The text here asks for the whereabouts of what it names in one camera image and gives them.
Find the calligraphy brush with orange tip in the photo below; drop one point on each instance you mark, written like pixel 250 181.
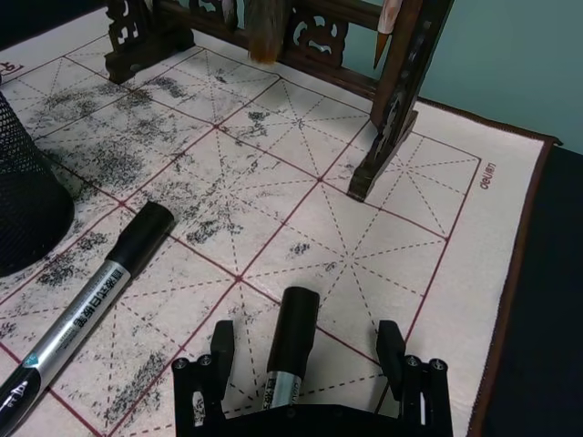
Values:
pixel 386 27

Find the black mesh pen holder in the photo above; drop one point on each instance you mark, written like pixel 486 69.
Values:
pixel 27 196

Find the cream gridded calligraphy mat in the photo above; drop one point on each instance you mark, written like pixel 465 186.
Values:
pixel 319 218

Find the pale-haired calligraphy brush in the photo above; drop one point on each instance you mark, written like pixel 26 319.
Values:
pixel 230 11

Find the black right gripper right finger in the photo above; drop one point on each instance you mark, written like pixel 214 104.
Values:
pixel 412 387

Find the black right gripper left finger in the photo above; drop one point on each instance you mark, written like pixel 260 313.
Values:
pixel 217 364

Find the black and silver marker pen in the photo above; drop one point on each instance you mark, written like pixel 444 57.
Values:
pixel 91 300
pixel 291 337

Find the dark carved wooden brush rack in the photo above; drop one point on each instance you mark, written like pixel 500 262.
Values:
pixel 396 114

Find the large brown-haired calligraphy brush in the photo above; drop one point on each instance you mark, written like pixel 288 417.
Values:
pixel 264 32

